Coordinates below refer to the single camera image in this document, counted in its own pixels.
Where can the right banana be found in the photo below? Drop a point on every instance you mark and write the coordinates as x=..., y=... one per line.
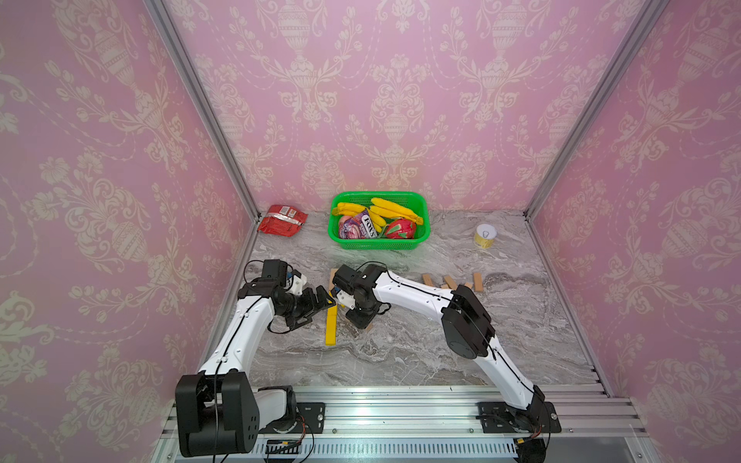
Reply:
x=388, y=209

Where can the green plastic basket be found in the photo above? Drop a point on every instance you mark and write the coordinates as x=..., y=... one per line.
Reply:
x=410, y=200

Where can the frame post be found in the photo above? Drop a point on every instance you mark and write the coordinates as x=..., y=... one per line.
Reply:
x=638, y=32
x=187, y=70

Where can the red snack bag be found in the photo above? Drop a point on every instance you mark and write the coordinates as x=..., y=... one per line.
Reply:
x=283, y=220

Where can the wooden block right two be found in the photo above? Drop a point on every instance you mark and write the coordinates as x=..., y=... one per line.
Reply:
x=450, y=282

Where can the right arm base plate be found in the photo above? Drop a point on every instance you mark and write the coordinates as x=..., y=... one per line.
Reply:
x=498, y=417

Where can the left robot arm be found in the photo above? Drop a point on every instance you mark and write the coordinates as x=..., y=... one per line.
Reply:
x=219, y=413

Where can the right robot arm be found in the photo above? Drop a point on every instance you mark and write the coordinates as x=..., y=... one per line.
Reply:
x=469, y=333

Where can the right frame post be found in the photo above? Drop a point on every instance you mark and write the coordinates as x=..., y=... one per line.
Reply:
x=638, y=32

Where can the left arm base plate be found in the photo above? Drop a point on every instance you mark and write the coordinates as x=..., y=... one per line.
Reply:
x=308, y=415

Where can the purple snack packet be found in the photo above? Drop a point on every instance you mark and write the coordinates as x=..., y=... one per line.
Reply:
x=359, y=226

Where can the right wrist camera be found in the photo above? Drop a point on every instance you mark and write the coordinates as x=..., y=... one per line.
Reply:
x=345, y=300

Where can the left frame post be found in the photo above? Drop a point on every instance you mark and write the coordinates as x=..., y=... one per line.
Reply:
x=187, y=70

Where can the left banana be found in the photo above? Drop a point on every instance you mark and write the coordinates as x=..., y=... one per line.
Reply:
x=350, y=209

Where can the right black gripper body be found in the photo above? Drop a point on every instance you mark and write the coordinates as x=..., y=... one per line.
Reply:
x=359, y=313

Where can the wooden block right four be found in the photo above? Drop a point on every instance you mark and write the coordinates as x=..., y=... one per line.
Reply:
x=478, y=282

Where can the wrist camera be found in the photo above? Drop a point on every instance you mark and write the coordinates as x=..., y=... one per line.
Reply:
x=345, y=300
x=297, y=283

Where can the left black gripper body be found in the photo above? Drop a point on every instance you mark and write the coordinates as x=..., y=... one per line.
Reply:
x=296, y=307

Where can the banana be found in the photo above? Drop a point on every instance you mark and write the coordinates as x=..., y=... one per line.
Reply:
x=388, y=209
x=350, y=209

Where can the red dragon fruit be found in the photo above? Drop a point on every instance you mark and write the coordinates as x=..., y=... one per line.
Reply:
x=400, y=229

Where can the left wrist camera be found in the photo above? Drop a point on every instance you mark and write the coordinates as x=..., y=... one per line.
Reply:
x=297, y=283

